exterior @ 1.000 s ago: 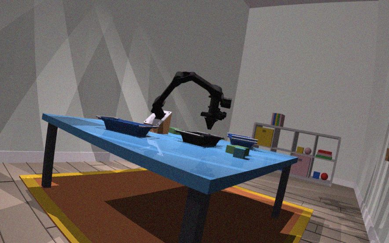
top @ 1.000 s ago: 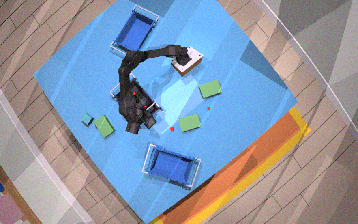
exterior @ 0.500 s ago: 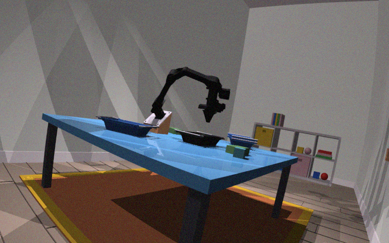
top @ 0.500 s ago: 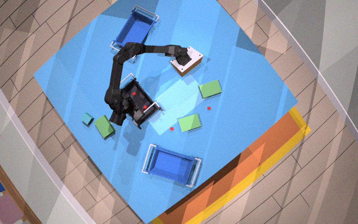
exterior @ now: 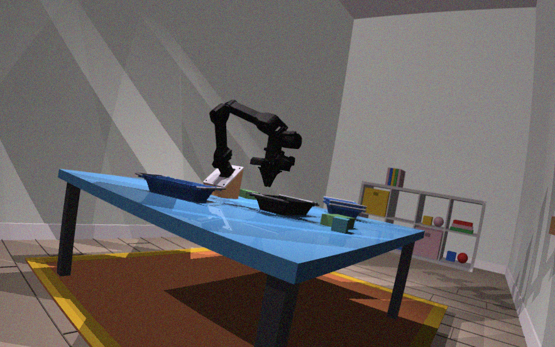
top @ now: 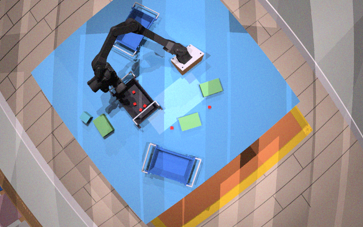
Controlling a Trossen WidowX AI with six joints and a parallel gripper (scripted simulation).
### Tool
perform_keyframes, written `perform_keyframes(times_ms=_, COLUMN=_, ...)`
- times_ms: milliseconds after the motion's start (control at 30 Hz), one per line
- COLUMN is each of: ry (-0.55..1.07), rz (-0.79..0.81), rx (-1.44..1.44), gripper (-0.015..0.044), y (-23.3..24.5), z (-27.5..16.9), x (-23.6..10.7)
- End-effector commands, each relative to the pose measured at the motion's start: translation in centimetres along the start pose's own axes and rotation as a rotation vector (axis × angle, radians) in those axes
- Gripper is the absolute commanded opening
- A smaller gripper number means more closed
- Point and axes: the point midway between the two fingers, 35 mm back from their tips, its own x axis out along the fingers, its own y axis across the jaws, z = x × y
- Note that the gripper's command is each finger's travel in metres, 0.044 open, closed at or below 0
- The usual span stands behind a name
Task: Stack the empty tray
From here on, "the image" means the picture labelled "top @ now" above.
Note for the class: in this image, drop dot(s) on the green rectangular block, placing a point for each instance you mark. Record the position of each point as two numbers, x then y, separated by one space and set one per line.
211 87
189 121
103 125

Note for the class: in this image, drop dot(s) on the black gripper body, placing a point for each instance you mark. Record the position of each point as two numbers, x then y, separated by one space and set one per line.
116 81

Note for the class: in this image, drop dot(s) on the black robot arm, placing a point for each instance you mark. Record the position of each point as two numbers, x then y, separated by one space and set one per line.
98 82

